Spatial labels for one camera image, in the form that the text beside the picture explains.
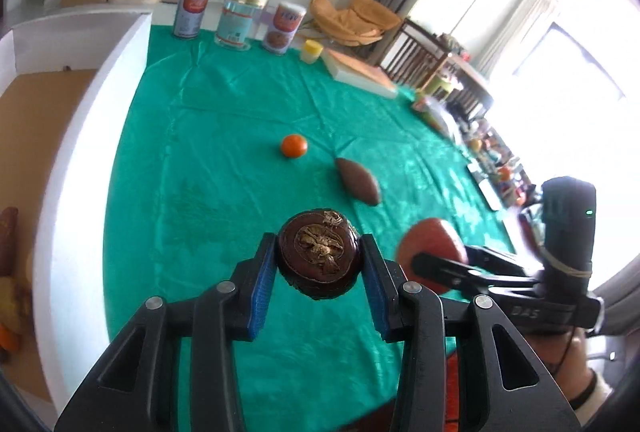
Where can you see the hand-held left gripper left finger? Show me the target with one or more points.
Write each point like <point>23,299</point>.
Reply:
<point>265,282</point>

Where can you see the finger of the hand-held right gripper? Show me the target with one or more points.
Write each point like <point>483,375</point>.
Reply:
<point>450,268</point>
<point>495,258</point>

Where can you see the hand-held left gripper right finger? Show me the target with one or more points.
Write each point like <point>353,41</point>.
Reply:
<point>376,292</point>

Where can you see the red round fruit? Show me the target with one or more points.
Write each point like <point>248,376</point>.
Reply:
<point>432,237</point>

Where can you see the dark brown mangosteen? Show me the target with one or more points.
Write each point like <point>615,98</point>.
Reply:
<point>317,257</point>

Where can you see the white cardboard box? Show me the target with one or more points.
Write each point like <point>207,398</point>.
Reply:
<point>75,162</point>

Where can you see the reddish brown sweet potato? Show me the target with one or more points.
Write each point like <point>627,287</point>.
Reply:
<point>7,239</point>

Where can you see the person's right forearm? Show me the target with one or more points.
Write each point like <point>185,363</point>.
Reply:
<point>595,392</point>

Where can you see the person's right hand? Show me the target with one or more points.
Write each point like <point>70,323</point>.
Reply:
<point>555,357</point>

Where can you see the dark brown sweet potato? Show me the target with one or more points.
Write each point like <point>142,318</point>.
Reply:
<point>360,181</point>

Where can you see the cluttered side table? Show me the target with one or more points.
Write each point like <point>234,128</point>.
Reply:
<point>480,137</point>

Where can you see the orange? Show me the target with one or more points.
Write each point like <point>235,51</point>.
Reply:
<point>293,146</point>
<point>7,338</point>

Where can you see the green tablecloth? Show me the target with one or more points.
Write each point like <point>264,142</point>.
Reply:
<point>225,112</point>

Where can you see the white sheer curtain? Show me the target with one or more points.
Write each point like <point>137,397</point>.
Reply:
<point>520,27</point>

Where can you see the flat orange white box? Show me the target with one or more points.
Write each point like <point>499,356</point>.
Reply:
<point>360,72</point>

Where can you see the dark wooden chair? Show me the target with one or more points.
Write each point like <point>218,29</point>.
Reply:
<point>415,54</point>

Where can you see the yellow cup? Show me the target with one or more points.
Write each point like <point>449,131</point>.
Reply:
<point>311,52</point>

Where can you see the white orange tin can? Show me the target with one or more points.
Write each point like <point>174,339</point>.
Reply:
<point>283,28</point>

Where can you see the yellow potato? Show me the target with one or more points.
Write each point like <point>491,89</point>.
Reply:
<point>10,302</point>

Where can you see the teal label jar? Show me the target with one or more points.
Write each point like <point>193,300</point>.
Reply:
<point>240,19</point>

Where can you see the tan cushioned rattan chair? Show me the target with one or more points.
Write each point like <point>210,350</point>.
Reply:
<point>355,17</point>

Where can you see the red white tin can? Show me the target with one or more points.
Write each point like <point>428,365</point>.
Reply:
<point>192,9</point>

